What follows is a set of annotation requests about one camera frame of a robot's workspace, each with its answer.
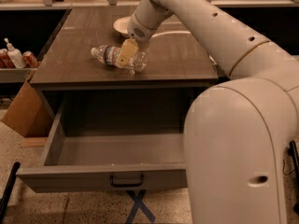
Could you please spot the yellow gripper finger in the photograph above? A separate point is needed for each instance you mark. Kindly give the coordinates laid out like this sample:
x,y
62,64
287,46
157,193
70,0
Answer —
x,y
128,50

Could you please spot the brown cardboard box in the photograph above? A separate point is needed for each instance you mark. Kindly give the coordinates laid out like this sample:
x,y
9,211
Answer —
x,y
27,115

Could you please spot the white paper bowl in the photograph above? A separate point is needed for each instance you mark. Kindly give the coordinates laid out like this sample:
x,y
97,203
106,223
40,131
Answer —
x,y
120,26

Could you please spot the red soda can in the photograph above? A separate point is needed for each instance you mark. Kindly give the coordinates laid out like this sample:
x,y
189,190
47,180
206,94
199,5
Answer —
x,y
30,59

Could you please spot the red snack can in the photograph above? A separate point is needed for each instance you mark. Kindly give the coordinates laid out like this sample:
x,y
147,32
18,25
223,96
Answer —
x,y
5,58

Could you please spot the black pole at left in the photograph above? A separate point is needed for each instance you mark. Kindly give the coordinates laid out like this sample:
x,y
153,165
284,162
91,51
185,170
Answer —
x,y
8,189

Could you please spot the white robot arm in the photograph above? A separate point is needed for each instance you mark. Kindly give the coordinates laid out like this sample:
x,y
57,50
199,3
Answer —
x,y
235,133

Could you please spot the clear plastic water bottle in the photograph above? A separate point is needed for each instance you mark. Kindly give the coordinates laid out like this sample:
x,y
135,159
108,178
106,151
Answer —
x,y
107,55

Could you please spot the black stand at right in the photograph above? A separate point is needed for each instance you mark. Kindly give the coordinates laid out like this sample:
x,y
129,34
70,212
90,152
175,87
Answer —
x,y
293,152

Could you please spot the black drawer handle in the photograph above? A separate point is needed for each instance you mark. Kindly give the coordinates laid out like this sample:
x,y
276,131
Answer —
x,y
126,182

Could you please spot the open grey top drawer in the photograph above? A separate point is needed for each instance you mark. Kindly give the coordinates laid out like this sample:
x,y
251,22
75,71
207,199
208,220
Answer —
x,y
84,150

